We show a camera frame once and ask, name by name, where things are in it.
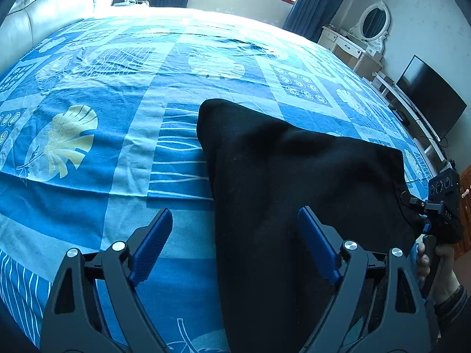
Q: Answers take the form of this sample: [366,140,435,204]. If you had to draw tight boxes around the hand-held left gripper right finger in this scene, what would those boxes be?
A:
[296,206,441,353]

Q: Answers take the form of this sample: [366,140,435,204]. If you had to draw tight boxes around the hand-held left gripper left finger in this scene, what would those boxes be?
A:
[40,207,174,353]

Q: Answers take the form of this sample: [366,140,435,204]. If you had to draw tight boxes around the black pants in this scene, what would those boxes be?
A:
[197,97,428,353]

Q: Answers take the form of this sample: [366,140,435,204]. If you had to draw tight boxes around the person's right forearm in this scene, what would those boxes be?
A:
[433,284,470,341]

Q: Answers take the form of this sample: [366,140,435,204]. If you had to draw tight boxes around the person's right hand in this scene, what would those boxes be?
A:
[415,241,462,304]

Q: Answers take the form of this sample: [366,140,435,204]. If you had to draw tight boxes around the white television stand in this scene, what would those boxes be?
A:
[362,71,457,174]

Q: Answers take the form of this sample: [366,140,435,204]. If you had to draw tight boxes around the black flat television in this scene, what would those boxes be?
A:
[395,54,468,142]

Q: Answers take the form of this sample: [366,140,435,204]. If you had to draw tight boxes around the blue patterned bed sheet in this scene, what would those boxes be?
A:
[0,5,448,353]

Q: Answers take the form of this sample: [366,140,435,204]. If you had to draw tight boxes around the white dressing table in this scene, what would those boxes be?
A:
[317,25,385,81]

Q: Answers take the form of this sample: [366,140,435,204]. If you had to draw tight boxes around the white oval framed mirror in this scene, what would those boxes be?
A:
[349,1,391,51]

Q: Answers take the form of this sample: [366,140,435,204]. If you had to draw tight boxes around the white leather headboard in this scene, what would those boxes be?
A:
[0,0,118,70]

